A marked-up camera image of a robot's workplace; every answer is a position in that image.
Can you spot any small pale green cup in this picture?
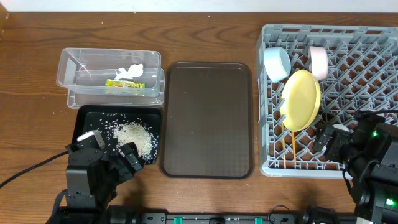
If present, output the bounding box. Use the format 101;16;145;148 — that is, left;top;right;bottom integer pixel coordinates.
333;124;349;132

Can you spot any pile of rice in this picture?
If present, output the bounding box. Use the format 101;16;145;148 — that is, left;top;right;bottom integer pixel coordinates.
98;119;159;164

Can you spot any yellow round plate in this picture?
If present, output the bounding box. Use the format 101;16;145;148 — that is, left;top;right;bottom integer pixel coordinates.
280;70;322;132

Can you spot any wooden chopstick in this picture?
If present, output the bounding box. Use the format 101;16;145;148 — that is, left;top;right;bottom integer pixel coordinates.
281;122;286;169
292;131;297;166

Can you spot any green snack wrapper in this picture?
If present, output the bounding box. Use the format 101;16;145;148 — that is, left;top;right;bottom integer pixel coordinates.
105;79;146;88

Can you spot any pink bowl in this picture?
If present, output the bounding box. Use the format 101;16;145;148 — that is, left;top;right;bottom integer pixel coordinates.
308;46;328;81

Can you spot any white tissue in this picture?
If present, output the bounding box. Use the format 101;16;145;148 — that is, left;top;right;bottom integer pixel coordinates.
115;64;144;80

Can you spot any light blue bowl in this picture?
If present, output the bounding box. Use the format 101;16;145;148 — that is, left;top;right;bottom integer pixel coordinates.
263;47;291;83

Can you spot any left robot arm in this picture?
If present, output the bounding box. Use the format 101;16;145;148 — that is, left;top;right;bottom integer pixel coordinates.
47;142;144;224

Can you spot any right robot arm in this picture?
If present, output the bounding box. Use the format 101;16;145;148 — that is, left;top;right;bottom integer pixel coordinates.
313;111;397;223

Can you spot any black waste tray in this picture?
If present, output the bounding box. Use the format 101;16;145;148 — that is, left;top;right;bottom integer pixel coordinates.
72;105;162;152

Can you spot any grey dishwasher rack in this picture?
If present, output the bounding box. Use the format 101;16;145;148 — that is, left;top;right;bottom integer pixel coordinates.
256;24;397;179

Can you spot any clear plastic waste bin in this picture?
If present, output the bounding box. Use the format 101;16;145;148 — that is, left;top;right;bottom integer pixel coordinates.
57;48;165;109

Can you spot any brown plastic serving tray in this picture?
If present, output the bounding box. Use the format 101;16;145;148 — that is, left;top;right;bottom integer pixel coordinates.
159;62;254;180

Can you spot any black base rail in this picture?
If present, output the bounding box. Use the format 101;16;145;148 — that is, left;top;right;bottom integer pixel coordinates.
108;205;357;224

